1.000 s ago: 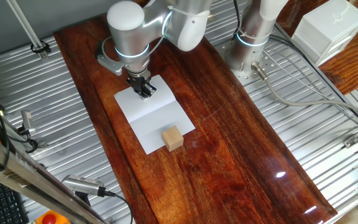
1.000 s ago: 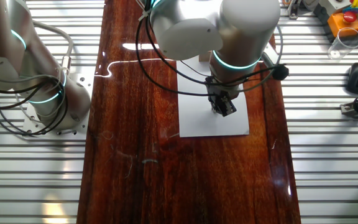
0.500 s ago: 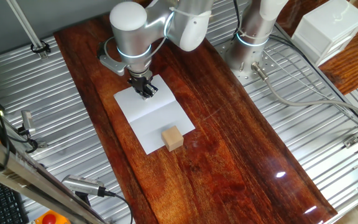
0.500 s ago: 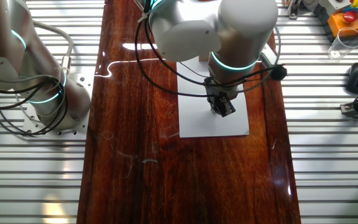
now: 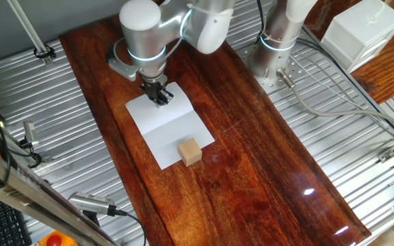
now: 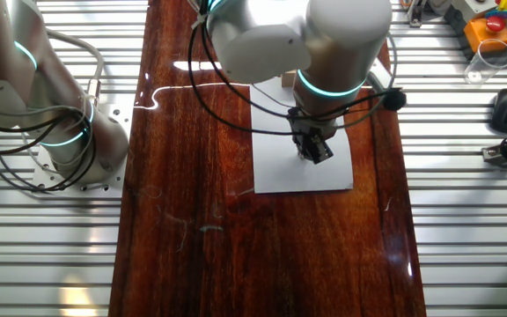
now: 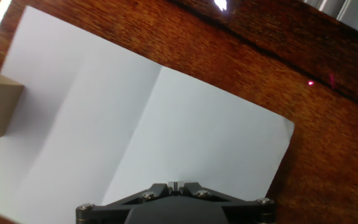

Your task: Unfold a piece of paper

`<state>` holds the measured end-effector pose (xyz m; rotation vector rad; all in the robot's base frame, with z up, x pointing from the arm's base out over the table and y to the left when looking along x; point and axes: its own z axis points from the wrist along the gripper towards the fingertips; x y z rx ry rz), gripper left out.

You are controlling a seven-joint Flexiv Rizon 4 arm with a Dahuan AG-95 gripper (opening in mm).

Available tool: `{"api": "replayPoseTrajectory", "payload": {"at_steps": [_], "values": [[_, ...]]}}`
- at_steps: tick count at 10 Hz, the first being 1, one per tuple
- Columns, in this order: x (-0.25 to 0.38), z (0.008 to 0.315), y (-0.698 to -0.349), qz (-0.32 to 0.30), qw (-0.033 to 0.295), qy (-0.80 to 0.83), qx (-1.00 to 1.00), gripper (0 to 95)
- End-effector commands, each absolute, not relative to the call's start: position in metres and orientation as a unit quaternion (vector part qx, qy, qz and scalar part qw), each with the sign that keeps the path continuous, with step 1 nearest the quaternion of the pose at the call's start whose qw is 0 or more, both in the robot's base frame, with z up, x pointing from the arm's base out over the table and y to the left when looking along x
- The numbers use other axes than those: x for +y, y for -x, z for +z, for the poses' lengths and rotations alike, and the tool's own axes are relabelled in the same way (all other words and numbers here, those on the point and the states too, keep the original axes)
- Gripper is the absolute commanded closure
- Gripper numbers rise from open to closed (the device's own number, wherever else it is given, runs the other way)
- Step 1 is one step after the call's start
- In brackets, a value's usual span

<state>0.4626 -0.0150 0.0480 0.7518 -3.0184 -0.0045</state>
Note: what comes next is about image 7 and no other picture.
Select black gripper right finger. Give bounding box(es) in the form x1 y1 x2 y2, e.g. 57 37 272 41
175 181 276 224

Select corrugated grey metal panel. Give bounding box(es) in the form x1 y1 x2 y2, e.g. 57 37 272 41
301 0 358 40

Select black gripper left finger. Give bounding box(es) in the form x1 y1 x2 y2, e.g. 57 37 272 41
75 182 177 224

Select white paper sheet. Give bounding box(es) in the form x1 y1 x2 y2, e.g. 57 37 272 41
0 5 295 224

